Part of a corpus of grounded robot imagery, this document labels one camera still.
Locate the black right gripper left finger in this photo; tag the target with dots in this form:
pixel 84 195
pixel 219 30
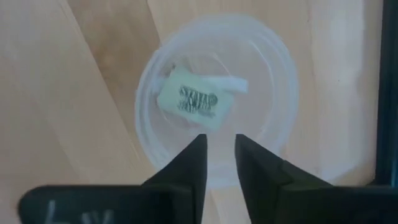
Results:
pixel 174 199

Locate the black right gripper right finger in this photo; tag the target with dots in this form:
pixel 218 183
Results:
pixel 280 196

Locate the black table edge frame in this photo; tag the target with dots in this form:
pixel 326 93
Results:
pixel 388 93

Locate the pale green sweetener packet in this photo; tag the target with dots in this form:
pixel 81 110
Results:
pixel 174 96

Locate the clear plastic round bin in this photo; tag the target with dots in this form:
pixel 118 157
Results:
pixel 267 112

